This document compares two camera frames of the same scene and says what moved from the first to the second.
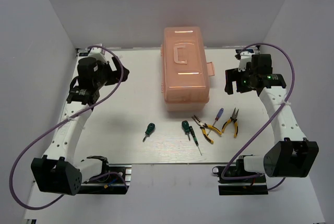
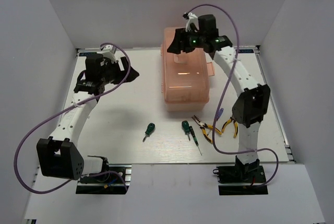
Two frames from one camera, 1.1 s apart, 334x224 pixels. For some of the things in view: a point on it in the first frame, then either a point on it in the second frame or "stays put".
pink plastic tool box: (185, 81) stays put
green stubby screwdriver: (150, 128) stays put
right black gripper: (233, 75) → (177, 45)
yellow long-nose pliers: (203, 125) stays put
